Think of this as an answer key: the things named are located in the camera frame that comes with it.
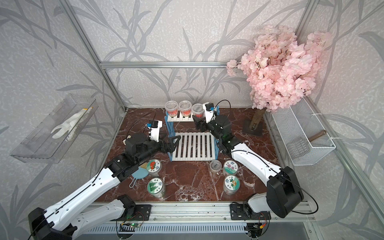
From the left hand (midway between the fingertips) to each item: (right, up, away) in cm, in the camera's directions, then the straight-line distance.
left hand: (174, 135), depth 70 cm
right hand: (+12, +11, +7) cm, 18 cm away
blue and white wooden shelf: (+7, -10, +26) cm, 29 cm away
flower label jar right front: (+28, -25, +5) cm, 38 cm away
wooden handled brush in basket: (+61, -1, -6) cm, 61 cm away
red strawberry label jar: (-13, -18, +11) cm, 25 cm away
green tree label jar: (-10, -26, +4) cm, 28 cm away
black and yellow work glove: (-40, -7, +30) cm, 50 cm away
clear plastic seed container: (+11, +12, +4) cm, 17 cm away
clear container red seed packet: (-2, +14, +6) cm, 16 cm away
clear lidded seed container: (+5, +14, +5) cm, 16 cm away
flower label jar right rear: (+29, -18, +11) cm, 36 cm away
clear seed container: (+21, -19, +13) cm, 31 cm away
